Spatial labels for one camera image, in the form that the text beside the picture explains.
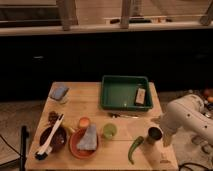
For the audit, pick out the grey blue cloth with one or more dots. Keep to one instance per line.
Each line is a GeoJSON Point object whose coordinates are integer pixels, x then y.
{"type": "Point", "coordinates": [89, 139]}

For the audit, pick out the orange cup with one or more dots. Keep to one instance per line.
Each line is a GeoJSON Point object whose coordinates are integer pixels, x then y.
{"type": "Point", "coordinates": [84, 122]}

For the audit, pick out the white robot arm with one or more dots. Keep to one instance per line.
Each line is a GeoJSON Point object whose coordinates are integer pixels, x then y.
{"type": "Point", "coordinates": [187, 112]}

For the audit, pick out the green plastic tray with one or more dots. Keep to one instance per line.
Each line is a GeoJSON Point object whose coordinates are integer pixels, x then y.
{"type": "Point", "coordinates": [120, 92]}

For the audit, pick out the metal cup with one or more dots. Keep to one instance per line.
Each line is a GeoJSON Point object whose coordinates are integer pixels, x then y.
{"type": "Point", "coordinates": [154, 135]}

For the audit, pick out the green translucent cup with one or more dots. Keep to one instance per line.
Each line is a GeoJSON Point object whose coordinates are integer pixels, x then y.
{"type": "Point", "coordinates": [109, 131]}

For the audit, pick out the orange plate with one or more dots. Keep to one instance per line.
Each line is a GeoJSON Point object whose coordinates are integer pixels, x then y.
{"type": "Point", "coordinates": [80, 154]}

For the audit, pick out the brown dried food piece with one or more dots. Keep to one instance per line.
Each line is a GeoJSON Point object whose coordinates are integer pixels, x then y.
{"type": "Point", "coordinates": [52, 118]}

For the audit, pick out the brown block in tray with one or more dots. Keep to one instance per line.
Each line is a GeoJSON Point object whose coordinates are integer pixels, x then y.
{"type": "Point", "coordinates": [140, 96]}

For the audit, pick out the black stand post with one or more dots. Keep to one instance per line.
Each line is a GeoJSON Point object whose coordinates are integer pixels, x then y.
{"type": "Point", "coordinates": [24, 136]}

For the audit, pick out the dark brown bowl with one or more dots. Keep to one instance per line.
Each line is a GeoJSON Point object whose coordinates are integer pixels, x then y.
{"type": "Point", "coordinates": [58, 140]}

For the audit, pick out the green chili pepper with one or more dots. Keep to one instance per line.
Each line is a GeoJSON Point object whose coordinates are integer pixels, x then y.
{"type": "Point", "coordinates": [137, 142]}

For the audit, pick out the blue sponge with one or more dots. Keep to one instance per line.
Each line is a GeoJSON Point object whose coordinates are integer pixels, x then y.
{"type": "Point", "coordinates": [59, 92]}

